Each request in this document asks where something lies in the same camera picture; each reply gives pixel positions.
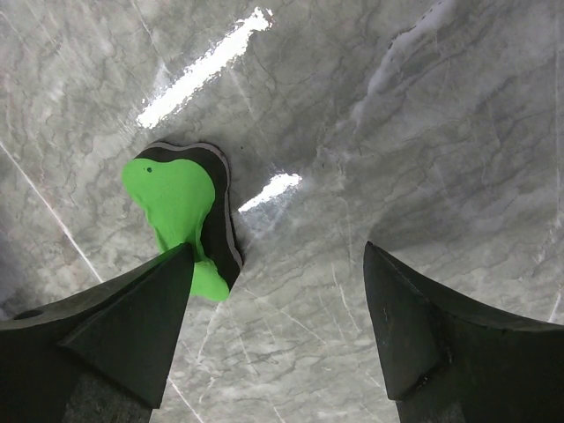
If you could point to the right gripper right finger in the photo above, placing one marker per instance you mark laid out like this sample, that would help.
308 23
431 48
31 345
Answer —
448 358

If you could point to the green whiteboard eraser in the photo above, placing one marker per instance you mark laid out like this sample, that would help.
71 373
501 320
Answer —
184 193

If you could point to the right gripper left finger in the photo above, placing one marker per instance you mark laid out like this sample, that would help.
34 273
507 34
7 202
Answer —
102 355

